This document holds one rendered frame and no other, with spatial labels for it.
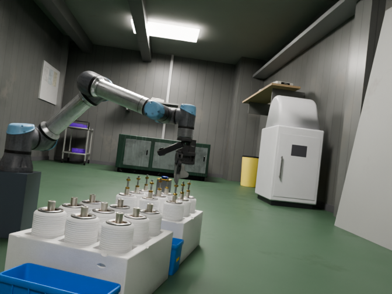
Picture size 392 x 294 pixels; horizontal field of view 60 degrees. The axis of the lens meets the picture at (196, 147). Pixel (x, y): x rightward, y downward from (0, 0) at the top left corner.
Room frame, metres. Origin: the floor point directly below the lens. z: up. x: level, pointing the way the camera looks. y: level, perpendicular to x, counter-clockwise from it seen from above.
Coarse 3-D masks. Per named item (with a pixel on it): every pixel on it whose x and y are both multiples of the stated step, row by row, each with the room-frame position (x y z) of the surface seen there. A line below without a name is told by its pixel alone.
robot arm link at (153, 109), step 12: (84, 72) 1.54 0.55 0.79; (84, 84) 1.49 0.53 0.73; (96, 84) 1.49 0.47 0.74; (108, 84) 1.48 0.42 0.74; (96, 96) 1.54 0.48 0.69; (108, 96) 1.47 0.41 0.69; (120, 96) 1.45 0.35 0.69; (132, 96) 1.44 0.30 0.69; (132, 108) 1.45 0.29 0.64; (144, 108) 1.40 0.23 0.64; (156, 108) 1.39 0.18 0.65
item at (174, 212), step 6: (168, 204) 1.50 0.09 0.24; (174, 204) 1.49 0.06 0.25; (180, 204) 1.51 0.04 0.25; (168, 210) 1.49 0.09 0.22; (174, 210) 1.49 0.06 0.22; (180, 210) 1.50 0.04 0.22; (162, 216) 1.52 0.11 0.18; (168, 216) 1.49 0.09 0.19; (174, 216) 1.49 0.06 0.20; (180, 216) 1.51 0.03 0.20
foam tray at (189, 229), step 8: (192, 216) 1.63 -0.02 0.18; (200, 216) 1.76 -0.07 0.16; (168, 224) 1.46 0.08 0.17; (176, 224) 1.45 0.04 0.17; (184, 224) 1.45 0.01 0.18; (192, 224) 1.61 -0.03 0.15; (200, 224) 1.79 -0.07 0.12; (176, 232) 1.45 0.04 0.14; (184, 232) 1.47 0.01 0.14; (192, 232) 1.63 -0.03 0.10; (200, 232) 1.81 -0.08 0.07; (184, 240) 1.49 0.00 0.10; (192, 240) 1.65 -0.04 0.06; (184, 248) 1.51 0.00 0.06; (192, 248) 1.67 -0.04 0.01; (184, 256) 1.52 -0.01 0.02
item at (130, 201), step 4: (116, 196) 1.57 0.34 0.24; (120, 196) 1.55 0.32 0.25; (124, 196) 1.55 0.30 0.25; (116, 200) 1.57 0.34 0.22; (124, 200) 1.55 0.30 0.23; (128, 200) 1.55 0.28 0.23; (132, 200) 1.56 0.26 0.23; (124, 204) 1.55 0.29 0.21; (128, 204) 1.55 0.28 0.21; (132, 204) 1.57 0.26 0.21; (132, 208) 1.57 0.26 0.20
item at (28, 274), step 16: (16, 272) 0.92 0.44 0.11; (32, 272) 0.95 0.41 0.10; (48, 272) 0.94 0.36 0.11; (64, 272) 0.92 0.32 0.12; (0, 288) 0.86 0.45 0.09; (16, 288) 0.85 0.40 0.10; (32, 288) 0.83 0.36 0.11; (48, 288) 0.82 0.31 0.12; (64, 288) 0.92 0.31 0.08; (80, 288) 0.91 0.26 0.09; (96, 288) 0.90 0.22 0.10; (112, 288) 0.89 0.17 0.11
